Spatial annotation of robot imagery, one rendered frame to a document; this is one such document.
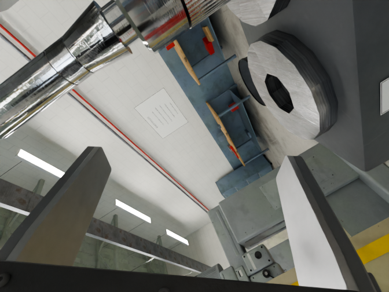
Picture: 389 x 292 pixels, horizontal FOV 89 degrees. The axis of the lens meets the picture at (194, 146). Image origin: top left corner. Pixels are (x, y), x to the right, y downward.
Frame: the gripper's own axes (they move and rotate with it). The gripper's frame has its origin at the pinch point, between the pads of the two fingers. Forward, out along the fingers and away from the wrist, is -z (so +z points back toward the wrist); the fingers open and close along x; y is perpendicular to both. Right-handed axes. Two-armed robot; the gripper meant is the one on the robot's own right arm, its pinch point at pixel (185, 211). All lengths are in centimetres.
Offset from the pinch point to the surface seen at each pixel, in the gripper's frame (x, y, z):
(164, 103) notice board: 105, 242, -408
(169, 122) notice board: 98, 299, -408
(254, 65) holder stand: -4.7, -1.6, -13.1
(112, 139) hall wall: 235, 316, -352
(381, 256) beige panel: -89, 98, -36
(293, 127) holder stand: -8.3, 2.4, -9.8
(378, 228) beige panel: -92, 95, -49
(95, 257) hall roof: 325, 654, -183
